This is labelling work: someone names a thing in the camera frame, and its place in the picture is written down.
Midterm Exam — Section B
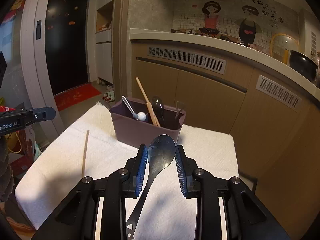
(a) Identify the black entrance door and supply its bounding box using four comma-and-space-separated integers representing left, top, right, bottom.
44, 0, 88, 95

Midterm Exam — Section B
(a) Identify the cartoon boy wall sticker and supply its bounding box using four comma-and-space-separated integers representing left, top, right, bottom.
236, 5, 262, 47

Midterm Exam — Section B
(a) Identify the wooden kitchen counter cabinet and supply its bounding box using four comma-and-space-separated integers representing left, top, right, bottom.
129, 28, 319, 239

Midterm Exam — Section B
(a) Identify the metal shovel-shaped spoon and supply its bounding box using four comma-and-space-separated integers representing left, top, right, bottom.
175, 101, 185, 120

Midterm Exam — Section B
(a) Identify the grey vent grille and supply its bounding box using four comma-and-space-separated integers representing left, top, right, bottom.
147, 46, 227, 75
255, 75, 302, 112

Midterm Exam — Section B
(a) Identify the purple plastic utensil caddy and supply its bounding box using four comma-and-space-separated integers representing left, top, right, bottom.
110, 100, 186, 148

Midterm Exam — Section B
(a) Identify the cartoon girl wall sticker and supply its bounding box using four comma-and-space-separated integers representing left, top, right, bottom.
199, 1, 221, 37

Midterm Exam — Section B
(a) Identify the wooden chopstick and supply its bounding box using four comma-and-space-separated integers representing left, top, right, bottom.
81, 130, 89, 178

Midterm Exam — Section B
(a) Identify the white textured table cloth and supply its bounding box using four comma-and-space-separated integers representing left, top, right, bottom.
15, 103, 238, 239

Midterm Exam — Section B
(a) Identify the black wok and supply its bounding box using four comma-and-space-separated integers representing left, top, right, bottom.
289, 50, 318, 82

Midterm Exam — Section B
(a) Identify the grey vent grille right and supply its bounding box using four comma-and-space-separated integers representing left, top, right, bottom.
255, 75, 302, 112

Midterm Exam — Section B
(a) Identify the metal spoon white ball end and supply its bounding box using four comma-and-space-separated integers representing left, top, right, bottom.
121, 96, 146, 121

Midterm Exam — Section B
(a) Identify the dark long-handled spoon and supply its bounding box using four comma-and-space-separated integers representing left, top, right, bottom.
151, 96, 165, 127

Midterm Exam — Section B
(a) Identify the blue-grey plastic spoon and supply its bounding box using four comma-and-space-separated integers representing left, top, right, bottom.
126, 134, 176, 239

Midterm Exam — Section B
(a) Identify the yellow-rimmed glass pot lid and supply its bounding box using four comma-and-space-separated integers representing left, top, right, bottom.
270, 33, 299, 64

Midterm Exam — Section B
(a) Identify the light wooden handled utensil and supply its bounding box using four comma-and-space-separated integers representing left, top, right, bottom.
136, 77, 155, 117

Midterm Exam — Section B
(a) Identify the grey vent grille left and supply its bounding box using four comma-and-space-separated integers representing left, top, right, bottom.
147, 46, 227, 75

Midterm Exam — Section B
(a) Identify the brown wooden handle utensil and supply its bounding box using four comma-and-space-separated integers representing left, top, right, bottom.
151, 113, 160, 127

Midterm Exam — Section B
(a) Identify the red door mat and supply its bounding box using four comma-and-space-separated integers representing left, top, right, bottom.
54, 83, 101, 111

